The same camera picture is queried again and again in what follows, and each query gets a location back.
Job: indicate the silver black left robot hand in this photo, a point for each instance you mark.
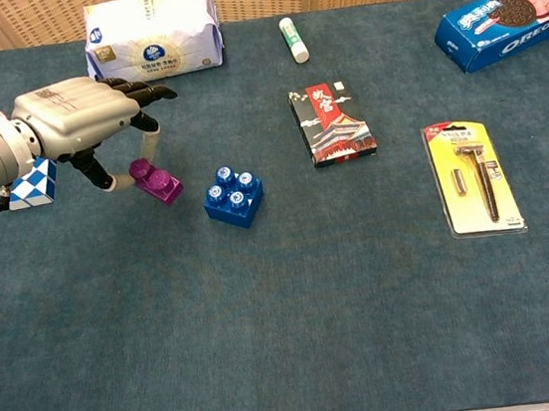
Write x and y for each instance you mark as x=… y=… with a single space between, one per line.
x=73 y=115

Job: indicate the blue white snake puzzle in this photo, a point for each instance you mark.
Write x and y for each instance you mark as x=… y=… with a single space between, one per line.
x=37 y=187

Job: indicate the teal felt table cloth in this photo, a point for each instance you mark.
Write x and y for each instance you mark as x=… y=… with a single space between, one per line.
x=288 y=314

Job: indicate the blue Oreo cookie box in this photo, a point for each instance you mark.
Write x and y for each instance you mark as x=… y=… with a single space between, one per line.
x=503 y=27

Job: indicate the white tissue pack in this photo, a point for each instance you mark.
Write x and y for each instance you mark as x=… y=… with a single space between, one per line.
x=153 y=35

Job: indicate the purple toy brick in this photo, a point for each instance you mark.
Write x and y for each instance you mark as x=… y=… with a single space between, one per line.
x=162 y=185

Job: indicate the yellow razor blister pack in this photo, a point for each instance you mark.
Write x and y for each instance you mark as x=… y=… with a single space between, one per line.
x=474 y=181

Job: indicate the dark palace print card box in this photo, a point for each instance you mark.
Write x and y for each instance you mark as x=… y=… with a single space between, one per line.
x=335 y=128

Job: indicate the white green glue stick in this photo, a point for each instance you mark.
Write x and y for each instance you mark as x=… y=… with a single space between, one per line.
x=294 y=40

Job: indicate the blue toy brick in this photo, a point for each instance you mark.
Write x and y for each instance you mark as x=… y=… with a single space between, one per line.
x=234 y=203

